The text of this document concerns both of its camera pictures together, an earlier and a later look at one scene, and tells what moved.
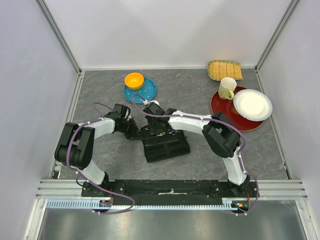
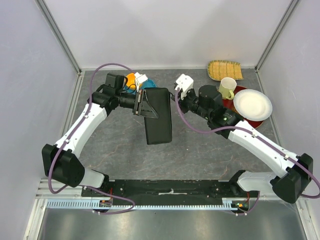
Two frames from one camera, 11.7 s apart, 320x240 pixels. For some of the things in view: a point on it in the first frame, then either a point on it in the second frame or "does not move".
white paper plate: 252,105 does not move
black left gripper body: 128,128 to 132,101
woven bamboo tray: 218,69 does not move
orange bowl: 134,81 does not move
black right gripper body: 154,128 to 191,102
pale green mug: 226,88 does not move
